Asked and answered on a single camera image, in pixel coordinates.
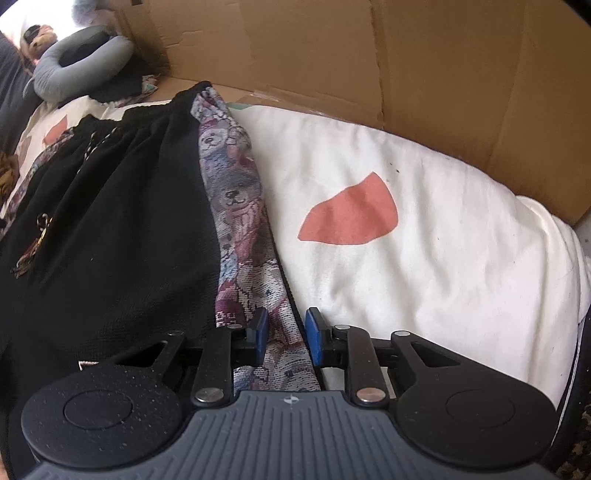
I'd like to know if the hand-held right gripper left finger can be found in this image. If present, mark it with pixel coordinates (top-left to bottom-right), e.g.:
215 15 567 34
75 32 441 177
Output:
115 307 271 408

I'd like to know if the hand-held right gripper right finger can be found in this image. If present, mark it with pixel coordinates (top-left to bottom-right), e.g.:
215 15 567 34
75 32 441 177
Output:
305 307 462 408

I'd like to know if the black knit garment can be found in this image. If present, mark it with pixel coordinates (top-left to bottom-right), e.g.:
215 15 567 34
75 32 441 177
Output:
0 80 325 462

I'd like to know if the cream printed bed sheet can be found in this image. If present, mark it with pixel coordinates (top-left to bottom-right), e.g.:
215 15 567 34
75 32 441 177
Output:
0 95 591 416

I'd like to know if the leopard print cloth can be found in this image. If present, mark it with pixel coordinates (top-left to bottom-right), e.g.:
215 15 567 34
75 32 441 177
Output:
554 399 591 480

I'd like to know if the dark cloth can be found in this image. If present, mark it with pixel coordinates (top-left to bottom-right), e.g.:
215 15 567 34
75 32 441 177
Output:
87 69 145 103

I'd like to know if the brown cloth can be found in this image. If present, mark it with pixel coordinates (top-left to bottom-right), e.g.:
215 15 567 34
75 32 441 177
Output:
0 150 20 199

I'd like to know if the grey neck pillow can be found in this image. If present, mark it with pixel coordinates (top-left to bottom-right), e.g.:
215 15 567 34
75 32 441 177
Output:
23 25 136 101

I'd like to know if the dark grey pillow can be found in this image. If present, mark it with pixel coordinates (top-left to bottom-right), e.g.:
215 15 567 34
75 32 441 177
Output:
0 34 35 123

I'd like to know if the brown stuffed toy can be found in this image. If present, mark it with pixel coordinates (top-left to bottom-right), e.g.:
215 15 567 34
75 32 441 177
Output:
21 23 59 60

